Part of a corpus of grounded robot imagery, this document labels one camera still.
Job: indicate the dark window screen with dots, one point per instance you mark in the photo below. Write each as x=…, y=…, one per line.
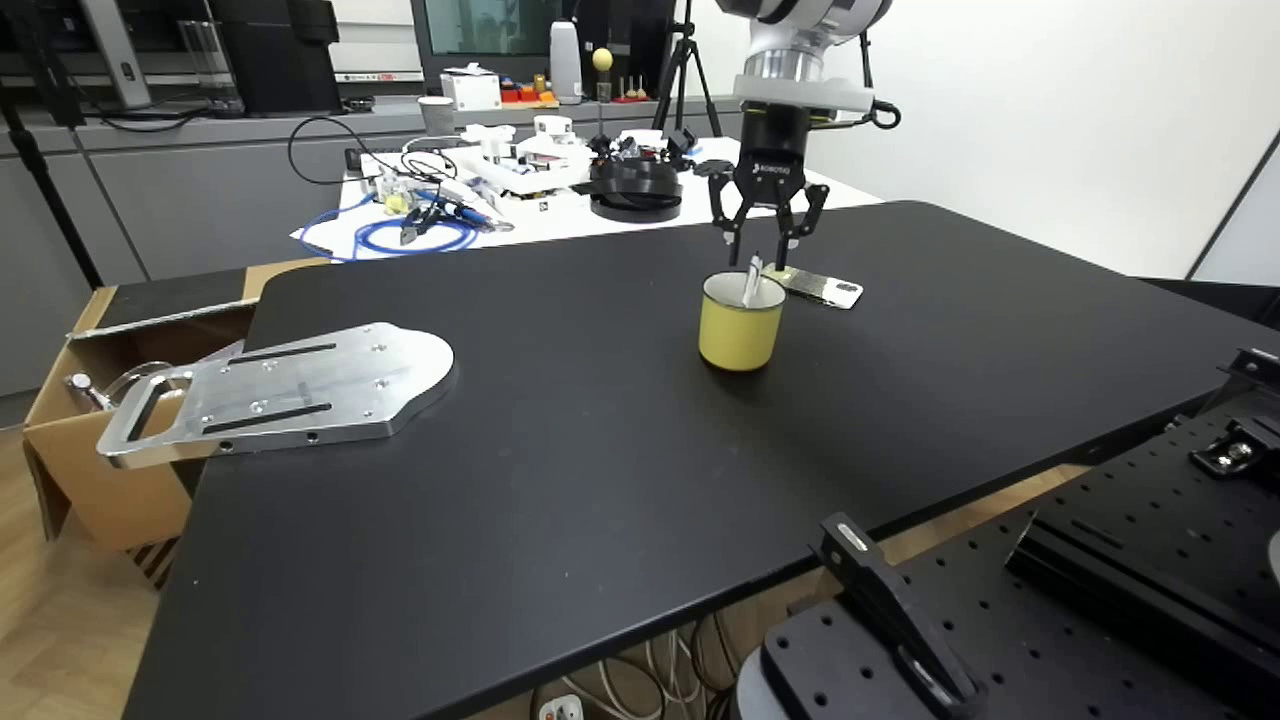
x=484, y=25

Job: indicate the yellow cup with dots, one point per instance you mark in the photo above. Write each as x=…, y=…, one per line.
x=742, y=329

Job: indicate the black VR headset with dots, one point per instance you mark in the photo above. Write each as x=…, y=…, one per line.
x=637, y=183

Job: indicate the yellow ball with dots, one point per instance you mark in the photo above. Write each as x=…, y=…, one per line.
x=603, y=58

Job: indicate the black computer monitor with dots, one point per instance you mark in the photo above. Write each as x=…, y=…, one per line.
x=122, y=46

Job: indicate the large cardboard box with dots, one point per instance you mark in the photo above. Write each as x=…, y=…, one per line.
x=106, y=495

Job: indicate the black metal rail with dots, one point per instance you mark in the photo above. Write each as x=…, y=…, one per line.
x=1144, y=601

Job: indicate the black mounting bracket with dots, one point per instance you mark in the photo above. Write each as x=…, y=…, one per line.
x=1240, y=425

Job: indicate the black computer tower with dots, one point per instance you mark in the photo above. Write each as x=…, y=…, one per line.
x=274, y=53

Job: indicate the white small container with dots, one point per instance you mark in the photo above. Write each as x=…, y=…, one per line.
x=469, y=91

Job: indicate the black table clamp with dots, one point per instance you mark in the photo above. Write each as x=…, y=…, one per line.
x=894, y=601

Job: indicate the black optical breadboard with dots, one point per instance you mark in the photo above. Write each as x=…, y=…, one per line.
x=1064, y=641

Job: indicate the black vertical pole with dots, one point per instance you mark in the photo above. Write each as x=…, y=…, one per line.
x=47, y=187

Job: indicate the white bottle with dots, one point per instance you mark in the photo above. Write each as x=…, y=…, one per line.
x=566, y=60

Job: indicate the black camera tripod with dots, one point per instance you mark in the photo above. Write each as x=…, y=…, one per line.
x=685, y=65

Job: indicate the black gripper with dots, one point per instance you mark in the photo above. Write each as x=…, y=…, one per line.
x=779, y=145

